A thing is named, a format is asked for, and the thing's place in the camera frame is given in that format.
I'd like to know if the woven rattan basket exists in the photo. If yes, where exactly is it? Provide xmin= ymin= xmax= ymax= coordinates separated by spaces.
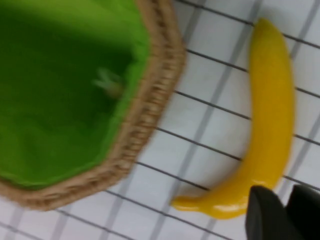
xmin=0 ymin=0 xmax=187 ymax=212

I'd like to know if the yellow plastic banana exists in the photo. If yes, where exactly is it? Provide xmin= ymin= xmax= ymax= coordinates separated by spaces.
xmin=171 ymin=17 xmax=294 ymax=221

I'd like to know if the green fabric basket lining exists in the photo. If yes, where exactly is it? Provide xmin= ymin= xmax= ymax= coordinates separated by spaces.
xmin=0 ymin=0 xmax=151 ymax=192

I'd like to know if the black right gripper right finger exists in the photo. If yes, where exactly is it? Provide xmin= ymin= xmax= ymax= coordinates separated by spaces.
xmin=286 ymin=184 xmax=320 ymax=240

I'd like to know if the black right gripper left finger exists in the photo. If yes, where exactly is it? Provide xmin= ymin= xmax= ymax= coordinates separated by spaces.
xmin=246 ymin=185 xmax=298 ymax=240

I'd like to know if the white lining tie string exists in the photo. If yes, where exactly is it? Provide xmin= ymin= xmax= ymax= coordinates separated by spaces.
xmin=91 ymin=66 xmax=125 ymax=99

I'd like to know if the white black-grid tablecloth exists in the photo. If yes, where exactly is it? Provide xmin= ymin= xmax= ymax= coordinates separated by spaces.
xmin=0 ymin=0 xmax=320 ymax=240

